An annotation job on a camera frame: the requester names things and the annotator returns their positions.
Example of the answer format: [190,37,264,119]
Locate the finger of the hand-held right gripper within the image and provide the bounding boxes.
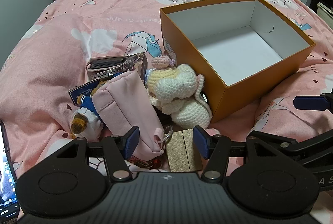
[247,130,333,162]
[293,93,333,112]

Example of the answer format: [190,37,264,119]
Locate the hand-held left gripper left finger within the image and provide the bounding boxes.
[53,126,140,181]

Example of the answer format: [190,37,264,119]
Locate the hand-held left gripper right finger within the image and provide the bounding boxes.
[193,125,280,181]

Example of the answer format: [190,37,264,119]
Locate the gold gift box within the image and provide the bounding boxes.
[165,129,203,172]

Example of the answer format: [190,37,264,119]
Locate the pink fabric pouch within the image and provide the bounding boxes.
[92,71,167,162]

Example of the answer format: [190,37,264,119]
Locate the bear plush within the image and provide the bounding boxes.
[68,79,110,140]

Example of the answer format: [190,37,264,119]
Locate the cream crochet doll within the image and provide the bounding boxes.
[146,64,212,129]

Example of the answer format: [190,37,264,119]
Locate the orange cardboard box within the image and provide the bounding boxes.
[159,0,316,123]

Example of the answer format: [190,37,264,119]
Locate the brown printed box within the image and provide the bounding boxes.
[125,52,148,84]

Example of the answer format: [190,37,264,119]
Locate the pink wallet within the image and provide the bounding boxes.
[86,56,130,73]

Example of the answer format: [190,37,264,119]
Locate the small pink crochet toy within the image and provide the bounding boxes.
[152,55,177,69]

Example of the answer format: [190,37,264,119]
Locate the smartphone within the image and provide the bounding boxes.
[0,120,20,220]

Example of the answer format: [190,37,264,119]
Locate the pink printed blanket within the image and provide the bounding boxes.
[0,0,333,214]

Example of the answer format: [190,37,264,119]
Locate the red beaded keychain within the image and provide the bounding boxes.
[127,155,162,170]

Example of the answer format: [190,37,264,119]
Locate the metal key ring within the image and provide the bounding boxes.
[161,125,174,141]

